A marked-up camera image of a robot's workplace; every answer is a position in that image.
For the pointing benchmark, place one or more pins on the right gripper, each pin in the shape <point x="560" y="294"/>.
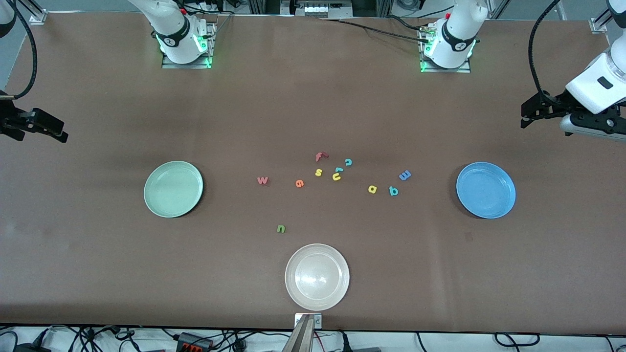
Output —
<point x="11" y="120"/>

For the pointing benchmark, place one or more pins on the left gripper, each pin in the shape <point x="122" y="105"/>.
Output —
<point x="551" y="103"/>

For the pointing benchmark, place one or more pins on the blue foam letter m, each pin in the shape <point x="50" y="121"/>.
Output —
<point x="405" y="175"/>

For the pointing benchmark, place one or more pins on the red foam letter w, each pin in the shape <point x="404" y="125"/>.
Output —
<point x="262" y="181"/>

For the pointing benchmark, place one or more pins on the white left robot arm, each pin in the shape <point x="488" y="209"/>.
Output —
<point x="455" y="34"/>

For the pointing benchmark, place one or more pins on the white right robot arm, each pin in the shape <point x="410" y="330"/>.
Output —
<point x="178" y="29"/>

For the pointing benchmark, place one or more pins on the blue plate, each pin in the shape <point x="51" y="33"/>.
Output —
<point x="485" y="190"/>

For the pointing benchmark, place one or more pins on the green plate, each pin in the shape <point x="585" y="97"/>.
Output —
<point x="173" y="188"/>

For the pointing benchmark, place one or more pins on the black power adapter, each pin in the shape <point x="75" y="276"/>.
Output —
<point x="34" y="348"/>

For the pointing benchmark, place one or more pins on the red foam letter f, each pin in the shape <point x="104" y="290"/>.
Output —
<point x="320" y="157"/>

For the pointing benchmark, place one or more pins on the black orange power strip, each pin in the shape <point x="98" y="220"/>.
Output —
<point x="193" y="344"/>

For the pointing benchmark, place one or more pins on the beige plate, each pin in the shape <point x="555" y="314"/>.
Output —
<point x="317" y="277"/>

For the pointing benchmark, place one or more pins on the black power plug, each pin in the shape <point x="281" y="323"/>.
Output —
<point x="345" y="342"/>

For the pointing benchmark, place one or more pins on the aluminium frame extrusion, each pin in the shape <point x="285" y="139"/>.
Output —
<point x="599" y="23"/>
<point x="36" y="14"/>

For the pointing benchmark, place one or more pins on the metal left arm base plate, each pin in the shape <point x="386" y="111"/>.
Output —
<point x="447" y="70"/>

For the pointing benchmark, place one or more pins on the aluminium camera post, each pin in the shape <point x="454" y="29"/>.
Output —
<point x="301" y="337"/>

